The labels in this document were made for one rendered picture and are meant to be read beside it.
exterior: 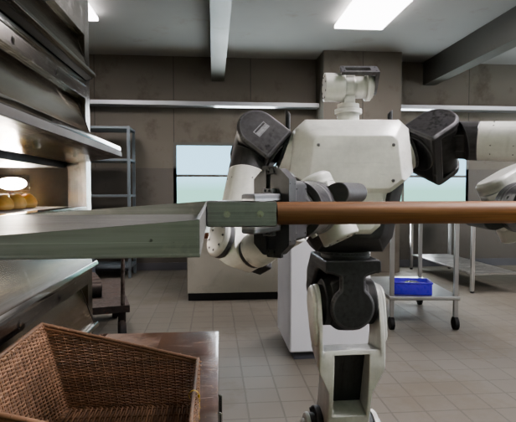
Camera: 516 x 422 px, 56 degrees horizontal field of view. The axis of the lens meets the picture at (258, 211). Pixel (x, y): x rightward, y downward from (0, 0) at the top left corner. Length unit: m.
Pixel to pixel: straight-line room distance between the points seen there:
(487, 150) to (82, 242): 0.99
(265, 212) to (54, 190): 1.66
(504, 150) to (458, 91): 7.67
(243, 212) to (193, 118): 7.22
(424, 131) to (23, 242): 0.96
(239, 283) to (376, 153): 4.61
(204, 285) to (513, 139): 4.71
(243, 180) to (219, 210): 0.46
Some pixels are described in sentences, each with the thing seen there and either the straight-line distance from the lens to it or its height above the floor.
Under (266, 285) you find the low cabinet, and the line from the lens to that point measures 5.64.
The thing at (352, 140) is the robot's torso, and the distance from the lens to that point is 1.09.
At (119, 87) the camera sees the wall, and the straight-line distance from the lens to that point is 8.02.
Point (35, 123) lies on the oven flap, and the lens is 1.21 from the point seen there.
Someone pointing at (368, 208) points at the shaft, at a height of 1.22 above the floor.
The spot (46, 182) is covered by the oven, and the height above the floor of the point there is 1.28.
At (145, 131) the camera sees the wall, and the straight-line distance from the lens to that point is 7.86.
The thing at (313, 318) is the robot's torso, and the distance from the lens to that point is 1.17.
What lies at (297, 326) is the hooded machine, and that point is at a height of 0.26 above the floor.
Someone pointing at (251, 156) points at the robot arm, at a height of 1.32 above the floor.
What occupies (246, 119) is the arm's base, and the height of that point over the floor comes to 1.41.
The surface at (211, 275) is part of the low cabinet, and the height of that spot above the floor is 0.29.
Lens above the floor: 1.24
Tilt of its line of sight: 2 degrees down
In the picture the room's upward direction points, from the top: straight up
